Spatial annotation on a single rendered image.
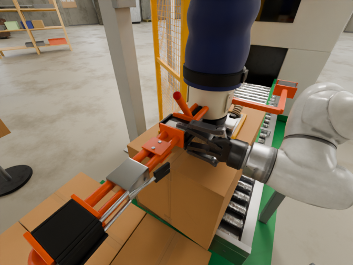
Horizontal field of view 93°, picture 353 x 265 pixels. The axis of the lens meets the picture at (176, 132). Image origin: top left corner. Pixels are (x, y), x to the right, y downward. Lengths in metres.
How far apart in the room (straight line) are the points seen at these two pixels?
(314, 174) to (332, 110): 0.13
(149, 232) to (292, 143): 0.83
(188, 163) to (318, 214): 1.67
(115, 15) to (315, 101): 1.39
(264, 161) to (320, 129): 0.13
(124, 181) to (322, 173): 0.39
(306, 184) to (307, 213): 1.63
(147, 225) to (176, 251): 0.20
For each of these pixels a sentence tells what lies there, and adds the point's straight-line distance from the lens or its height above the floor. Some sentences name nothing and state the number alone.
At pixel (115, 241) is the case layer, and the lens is 1.07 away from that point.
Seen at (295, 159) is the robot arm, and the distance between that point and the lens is 0.43.
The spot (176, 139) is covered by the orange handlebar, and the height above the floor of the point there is 1.21.
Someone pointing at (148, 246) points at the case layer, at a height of 0.54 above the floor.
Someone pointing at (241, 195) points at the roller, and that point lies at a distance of 1.20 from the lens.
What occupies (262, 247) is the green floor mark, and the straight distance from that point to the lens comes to 1.72.
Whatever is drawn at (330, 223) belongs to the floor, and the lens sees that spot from 2.12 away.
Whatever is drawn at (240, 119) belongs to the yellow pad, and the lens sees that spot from 0.83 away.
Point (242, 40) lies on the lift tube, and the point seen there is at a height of 1.42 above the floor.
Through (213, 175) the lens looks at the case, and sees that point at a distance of 0.57.
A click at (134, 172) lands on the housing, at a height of 1.22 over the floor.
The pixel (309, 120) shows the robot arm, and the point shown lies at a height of 1.31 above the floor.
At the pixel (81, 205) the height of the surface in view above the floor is 1.23.
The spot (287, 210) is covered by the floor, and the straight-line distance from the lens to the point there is 1.98.
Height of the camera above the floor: 1.51
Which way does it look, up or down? 38 degrees down
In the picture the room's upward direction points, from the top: straight up
